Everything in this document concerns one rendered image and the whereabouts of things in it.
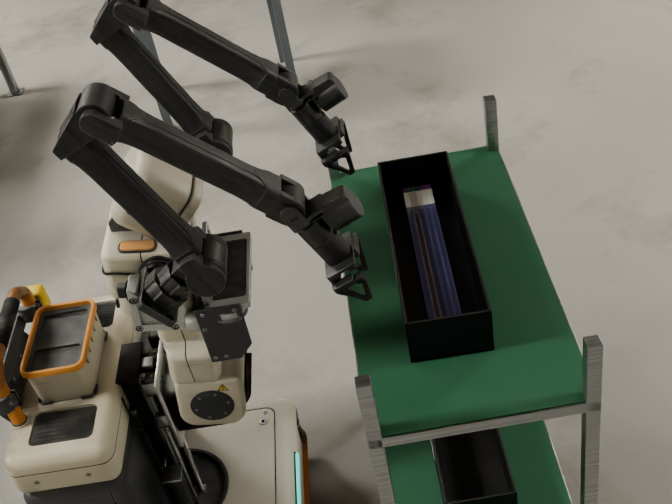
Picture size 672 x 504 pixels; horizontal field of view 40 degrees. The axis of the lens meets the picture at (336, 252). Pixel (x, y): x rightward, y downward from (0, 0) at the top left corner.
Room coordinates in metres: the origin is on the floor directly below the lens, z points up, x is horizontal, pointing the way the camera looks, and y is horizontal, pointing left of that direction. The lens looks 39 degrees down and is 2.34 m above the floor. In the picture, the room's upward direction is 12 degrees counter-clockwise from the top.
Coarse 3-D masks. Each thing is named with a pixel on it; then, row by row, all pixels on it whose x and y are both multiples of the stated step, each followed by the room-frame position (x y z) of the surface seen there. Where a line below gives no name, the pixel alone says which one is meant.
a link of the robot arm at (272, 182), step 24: (120, 96) 1.43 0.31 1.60; (96, 120) 1.34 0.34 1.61; (120, 120) 1.36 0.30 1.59; (144, 120) 1.38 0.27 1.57; (144, 144) 1.37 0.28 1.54; (168, 144) 1.37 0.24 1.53; (192, 144) 1.38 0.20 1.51; (192, 168) 1.36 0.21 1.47; (216, 168) 1.36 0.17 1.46; (240, 168) 1.37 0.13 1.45; (240, 192) 1.36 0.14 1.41; (264, 192) 1.35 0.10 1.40; (288, 192) 1.37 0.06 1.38
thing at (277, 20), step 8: (272, 0) 4.11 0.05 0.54; (272, 8) 4.52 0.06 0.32; (280, 8) 4.12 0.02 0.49; (272, 16) 4.52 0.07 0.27; (280, 16) 4.12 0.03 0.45; (272, 24) 4.52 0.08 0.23; (280, 24) 4.11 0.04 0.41; (136, 32) 4.06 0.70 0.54; (144, 32) 4.47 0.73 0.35; (280, 32) 4.11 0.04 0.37; (144, 40) 4.07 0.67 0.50; (152, 40) 4.48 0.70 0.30; (280, 40) 4.12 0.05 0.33; (288, 40) 4.12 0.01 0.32; (152, 48) 4.47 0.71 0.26; (280, 48) 4.52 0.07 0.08; (288, 48) 4.12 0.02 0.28; (280, 56) 4.52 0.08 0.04; (288, 56) 4.12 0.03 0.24; (288, 64) 4.11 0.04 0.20; (160, 112) 4.06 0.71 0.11; (168, 120) 4.07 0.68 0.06
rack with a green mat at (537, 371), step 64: (512, 192) 1.78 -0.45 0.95; (384, 256) 1.64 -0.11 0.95; (512, 256) 1.55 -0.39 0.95; (384, 320) 1.43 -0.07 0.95; (512, 320) 1.35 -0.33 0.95; (384, 384) 1.25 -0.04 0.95; (448, 384) 1.22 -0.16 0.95; (512, 384) 1.18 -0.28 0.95; (576, 384) 1.15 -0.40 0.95; (384, 448) 1.12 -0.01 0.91; (512, 448) 1.48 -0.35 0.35
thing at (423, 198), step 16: (416, 192) 1.80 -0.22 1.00; (432, 192) 1.79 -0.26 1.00; (416, 208) 1.74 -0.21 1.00; (432, 208) 1.72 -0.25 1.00; (416, 224) 1.68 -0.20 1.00; (432, 224) 1.67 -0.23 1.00; (416, 240) 1.62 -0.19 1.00; (432, 240) 1.61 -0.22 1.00; (416, 256) 1.57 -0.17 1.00; (432, 256) 1.55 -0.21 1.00; (432, 272) 1.50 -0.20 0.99; (448, 272) 1.49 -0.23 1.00; (432, 288) 1.45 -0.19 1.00; (448, 288) 1.44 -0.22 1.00; (432, 304) 1.40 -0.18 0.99; (448, 304) 1.39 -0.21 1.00
